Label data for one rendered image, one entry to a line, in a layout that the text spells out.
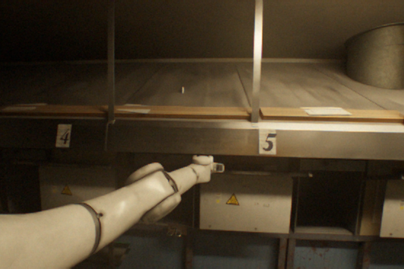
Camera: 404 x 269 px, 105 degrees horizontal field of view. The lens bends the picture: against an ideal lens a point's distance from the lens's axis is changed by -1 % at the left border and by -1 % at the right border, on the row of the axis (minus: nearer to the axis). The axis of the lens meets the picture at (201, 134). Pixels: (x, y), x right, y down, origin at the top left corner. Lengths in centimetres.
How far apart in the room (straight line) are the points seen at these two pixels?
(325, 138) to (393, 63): 113
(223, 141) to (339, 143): 62
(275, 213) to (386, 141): 74
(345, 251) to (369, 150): 98
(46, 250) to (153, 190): 17
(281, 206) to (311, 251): 61
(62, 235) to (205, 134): 76
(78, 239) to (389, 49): 214
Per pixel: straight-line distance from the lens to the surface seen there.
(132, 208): 32
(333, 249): 189
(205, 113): 96
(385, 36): 211
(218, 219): 126
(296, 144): 101
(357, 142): 119
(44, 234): 24
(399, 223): 178
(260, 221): 130
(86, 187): 148
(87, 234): 27
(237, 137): 91
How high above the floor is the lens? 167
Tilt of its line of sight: 4 degrees down
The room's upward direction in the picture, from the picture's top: 1 degrees clockwise
